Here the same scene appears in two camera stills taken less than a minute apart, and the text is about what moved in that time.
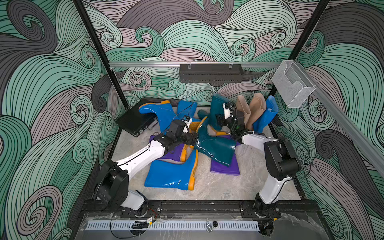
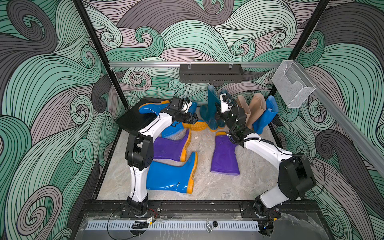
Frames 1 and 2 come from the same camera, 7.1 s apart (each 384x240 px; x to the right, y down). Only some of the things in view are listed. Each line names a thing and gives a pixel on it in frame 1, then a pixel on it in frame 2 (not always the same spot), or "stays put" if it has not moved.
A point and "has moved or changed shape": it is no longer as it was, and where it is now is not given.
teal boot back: [216, 107] has moved or changed shape
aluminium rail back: [144, 63] stays put
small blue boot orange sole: [188, 108] stays put
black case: [136, 122] stays put
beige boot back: [241, 105] stays put
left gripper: [192, 140] -> [188, 115]
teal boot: [219, 145] -> [215, 105]
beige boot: [257, 105] stays put
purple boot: [218, 167] stays put
